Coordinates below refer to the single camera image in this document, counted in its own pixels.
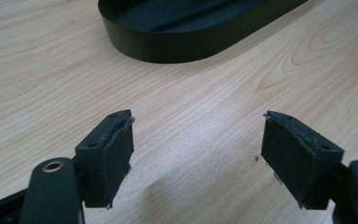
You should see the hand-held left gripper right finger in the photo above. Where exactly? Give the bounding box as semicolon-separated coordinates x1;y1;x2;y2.
260;109;346;210

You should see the black oval tray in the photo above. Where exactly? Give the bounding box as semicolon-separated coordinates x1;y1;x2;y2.
97;0;310;64

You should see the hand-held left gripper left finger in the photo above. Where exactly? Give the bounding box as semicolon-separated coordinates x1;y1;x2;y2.
74;108;136;210

